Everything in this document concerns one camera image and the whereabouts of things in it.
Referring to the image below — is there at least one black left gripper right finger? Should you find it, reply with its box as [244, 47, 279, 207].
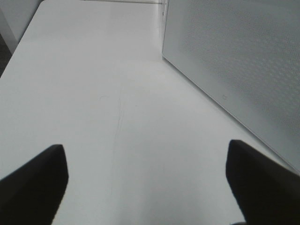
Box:
[225, 140, 300, 225]

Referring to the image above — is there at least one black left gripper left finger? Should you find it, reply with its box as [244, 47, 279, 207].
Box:
[0, 144, 69, 225]

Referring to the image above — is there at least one white microwave door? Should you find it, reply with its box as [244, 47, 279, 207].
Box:
[162, 0, 300, 170]

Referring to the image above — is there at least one white microwave oven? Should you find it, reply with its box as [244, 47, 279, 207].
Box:
[92, 0, 168, 15]

